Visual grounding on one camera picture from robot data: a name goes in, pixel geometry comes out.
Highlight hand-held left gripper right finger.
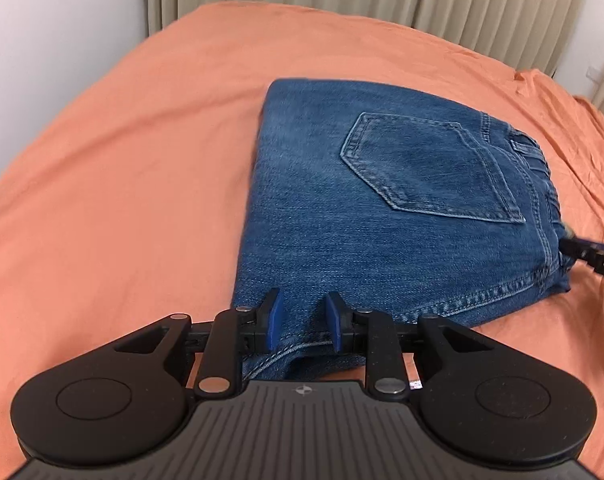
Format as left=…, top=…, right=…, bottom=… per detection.
left=323, top=291, right=493, bottom=398

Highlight orange bed sheet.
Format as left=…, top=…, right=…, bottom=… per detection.
left=0, top=1, right=604, bottom=463

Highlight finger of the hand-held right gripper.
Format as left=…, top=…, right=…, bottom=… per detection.
left=557, top=232, right=604, bottom=283

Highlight blue denim pants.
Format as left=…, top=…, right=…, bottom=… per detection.
left=230, top=77, right=575, bottom=383

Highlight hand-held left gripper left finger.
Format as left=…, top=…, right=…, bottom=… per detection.
left=114, top=287, right=283, bottom=397

